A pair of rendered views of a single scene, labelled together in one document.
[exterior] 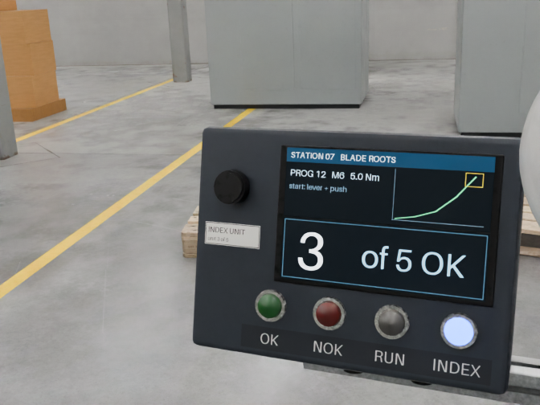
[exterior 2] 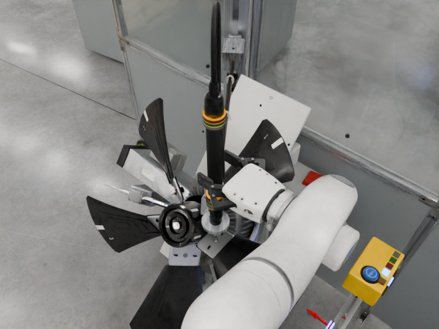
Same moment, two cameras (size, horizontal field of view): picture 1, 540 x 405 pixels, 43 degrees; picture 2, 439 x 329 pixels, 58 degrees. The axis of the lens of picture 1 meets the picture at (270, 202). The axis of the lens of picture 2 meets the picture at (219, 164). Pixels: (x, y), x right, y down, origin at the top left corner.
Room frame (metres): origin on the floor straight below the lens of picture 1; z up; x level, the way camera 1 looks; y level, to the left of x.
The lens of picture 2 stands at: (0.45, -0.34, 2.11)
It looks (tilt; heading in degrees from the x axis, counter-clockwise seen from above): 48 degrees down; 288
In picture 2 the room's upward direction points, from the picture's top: straight up
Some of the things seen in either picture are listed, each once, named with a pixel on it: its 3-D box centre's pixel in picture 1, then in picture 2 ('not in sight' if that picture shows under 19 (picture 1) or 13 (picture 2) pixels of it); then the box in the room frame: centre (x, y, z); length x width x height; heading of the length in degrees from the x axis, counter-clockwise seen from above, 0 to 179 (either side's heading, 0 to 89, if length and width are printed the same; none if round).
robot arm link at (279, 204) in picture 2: not in sight; (281, 211); (0.47, -0.80, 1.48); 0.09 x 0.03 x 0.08; 68
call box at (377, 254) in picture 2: not in sight; (372, 271); (0.19, -1.00, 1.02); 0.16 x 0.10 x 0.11; 68
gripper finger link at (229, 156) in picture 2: not in sight; (239, 158); (0.59, -0.90, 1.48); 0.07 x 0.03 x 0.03; 158
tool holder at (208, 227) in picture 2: not in sight; (215, 208); (0.63, -0.87, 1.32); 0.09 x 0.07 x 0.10; 103
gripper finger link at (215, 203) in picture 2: not in sight; (228, 198); (0.58, -0.79, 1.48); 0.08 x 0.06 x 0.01; 60
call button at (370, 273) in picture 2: not in sight; (370, 273); (0.20, -0.96, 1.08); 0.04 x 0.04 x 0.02
